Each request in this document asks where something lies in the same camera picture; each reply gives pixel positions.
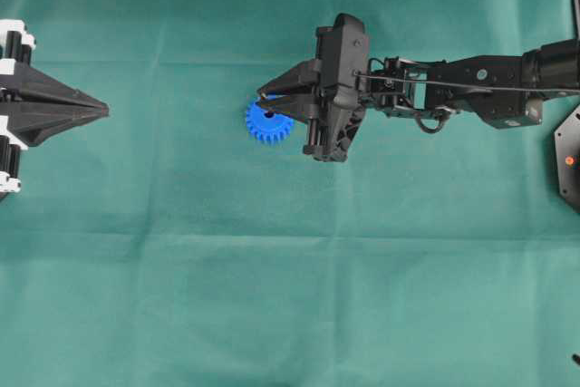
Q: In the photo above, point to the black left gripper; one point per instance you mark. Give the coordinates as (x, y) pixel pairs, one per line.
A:
(29, 124)

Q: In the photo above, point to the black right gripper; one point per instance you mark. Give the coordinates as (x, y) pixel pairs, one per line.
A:
(342, 54)

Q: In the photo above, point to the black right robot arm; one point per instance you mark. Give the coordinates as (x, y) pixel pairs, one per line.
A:
(503, 91)

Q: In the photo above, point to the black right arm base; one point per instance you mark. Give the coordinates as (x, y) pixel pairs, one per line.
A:
(567, 146)

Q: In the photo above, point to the blue plastic gear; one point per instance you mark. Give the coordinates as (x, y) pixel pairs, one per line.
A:
(267, 127)

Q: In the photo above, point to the green table cloth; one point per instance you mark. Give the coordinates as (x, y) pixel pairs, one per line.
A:
(164, 246)

